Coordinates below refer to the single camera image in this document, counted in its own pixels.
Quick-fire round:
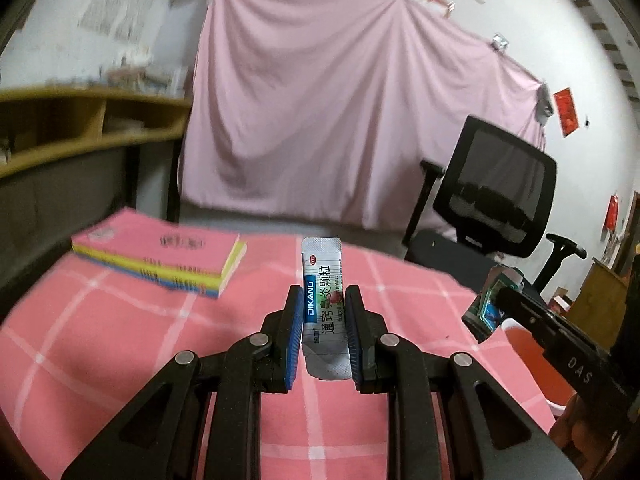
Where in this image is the person's right hand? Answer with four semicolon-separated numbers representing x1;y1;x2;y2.
552;399;597;461

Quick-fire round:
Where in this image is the teal and white packet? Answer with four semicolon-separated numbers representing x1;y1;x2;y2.
461;266;523;345

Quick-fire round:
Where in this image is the white medicine sachet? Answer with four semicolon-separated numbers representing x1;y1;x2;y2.
301;236;353;381

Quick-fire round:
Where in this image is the red bucket with white rim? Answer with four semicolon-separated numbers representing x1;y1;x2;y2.
502;320;581;416

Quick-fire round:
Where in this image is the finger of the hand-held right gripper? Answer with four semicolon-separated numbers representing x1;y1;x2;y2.
522;322;562;359
494;286;563;329

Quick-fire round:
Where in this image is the pile of loose papers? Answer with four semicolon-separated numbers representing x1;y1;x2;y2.
102;57;186;98

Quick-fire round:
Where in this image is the red hanging ornament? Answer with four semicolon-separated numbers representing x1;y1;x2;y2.
604;192;621;233

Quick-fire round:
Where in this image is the paper wall poster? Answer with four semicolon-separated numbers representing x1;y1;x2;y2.
115;0;156;43
79;0;118;31

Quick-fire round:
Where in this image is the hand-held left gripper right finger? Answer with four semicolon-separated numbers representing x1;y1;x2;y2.
344;284;586;480

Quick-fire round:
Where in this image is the small red and white box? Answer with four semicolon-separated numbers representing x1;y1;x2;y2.
547;292;573;316

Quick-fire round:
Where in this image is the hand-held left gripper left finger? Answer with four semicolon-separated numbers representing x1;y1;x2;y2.
60;284;307;480

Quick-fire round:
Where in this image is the pink checked blanket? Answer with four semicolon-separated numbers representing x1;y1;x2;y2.
0;207;558;480

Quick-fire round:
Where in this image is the red paper wall decoration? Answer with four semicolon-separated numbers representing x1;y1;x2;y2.
552;87;580;138

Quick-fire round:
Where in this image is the wooden cabinet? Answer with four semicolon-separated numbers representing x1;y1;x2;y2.
575;255;633;356

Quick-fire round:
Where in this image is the black mesh office chair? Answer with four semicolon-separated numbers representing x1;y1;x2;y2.
402;115;588;306

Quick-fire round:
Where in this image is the pink hanging sheet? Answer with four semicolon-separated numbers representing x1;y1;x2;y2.
177;0;553;233

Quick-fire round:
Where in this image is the wooden shelf desk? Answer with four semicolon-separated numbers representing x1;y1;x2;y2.
0;85;193;181

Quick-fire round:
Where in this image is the pink book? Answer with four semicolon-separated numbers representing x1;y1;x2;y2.
71;208;248;301

